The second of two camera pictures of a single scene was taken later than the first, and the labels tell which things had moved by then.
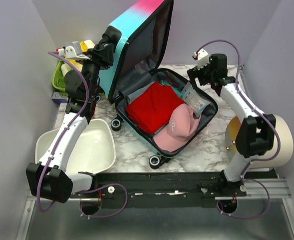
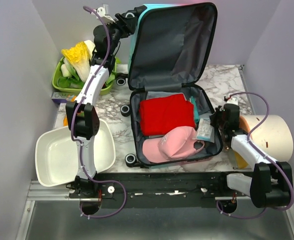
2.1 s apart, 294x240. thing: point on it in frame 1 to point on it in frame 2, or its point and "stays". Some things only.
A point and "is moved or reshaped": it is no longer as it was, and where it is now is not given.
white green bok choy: x=90 y=44 stays
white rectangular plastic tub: x=93 y=151 stays
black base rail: x=159 y=190 stays
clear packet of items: x=195 y=101 to x=205 y=131
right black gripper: x=194 y=73 to x=218 y=110
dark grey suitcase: x=134 y=41 is moved or reshaped
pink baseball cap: x=183 y=126 to x=174 y=143
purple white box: x=60 y=97 stays
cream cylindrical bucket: x=286 y=144 stays
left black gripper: x=103 y=56 to x=126 y=26
